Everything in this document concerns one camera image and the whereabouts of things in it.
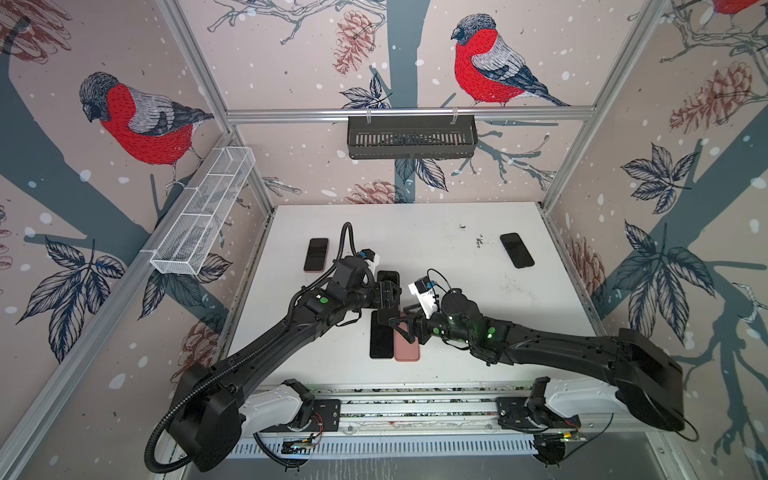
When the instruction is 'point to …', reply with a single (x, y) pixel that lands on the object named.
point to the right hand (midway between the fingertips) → (394, 321)
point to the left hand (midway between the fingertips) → (392, 291)
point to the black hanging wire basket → (412, 137)
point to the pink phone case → (404, 351)
